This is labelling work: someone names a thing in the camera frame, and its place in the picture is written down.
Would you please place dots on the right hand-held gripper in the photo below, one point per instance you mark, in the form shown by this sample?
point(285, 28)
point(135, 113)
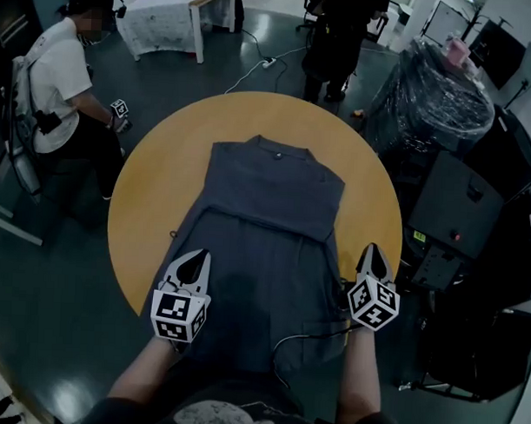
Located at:
point(373, 302)

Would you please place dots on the black monitor screen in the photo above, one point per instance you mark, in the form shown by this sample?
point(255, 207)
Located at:
point(497, 54)

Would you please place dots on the small orange floor object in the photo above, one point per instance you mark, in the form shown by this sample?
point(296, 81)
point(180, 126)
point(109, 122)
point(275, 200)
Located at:
point(359, 114)

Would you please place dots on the pink packet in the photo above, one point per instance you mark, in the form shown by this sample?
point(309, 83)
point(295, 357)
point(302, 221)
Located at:
point(456, 48)

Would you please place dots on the white cloth-covered table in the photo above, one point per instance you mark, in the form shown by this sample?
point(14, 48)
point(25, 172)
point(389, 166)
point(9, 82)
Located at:
point(168, 16)

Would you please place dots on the person's black printed t-shirt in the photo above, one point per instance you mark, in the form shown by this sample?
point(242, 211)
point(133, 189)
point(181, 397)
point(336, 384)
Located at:
point(224, 405)

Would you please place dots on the white power strip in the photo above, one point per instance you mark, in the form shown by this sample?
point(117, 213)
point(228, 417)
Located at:
point(269, 63)

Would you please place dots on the grey control panel unit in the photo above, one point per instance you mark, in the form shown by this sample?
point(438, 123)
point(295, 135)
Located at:
point(437, 267)

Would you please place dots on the black flat-topped box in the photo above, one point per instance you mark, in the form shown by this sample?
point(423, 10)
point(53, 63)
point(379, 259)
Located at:
point(455, 200)

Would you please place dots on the dark grey clothing item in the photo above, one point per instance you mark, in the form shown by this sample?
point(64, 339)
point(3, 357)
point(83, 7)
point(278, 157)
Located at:
point(265, 207)

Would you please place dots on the person's left forearm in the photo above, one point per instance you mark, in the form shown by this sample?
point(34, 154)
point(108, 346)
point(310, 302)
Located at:
point(142, 367)

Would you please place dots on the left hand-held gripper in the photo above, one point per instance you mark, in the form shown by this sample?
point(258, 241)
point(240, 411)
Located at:
point(175, 312)

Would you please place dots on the black office chair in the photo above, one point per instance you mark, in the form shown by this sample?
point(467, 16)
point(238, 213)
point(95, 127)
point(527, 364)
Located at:
point(308, 10)

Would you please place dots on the person's right forearm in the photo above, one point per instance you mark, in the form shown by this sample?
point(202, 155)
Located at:
point(359, 375)

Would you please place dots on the white framed board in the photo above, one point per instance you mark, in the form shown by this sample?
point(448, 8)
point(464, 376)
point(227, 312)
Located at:
point(450, 19)

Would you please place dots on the black equipment case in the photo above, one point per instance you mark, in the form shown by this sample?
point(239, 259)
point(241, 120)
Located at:
point(487, 345)

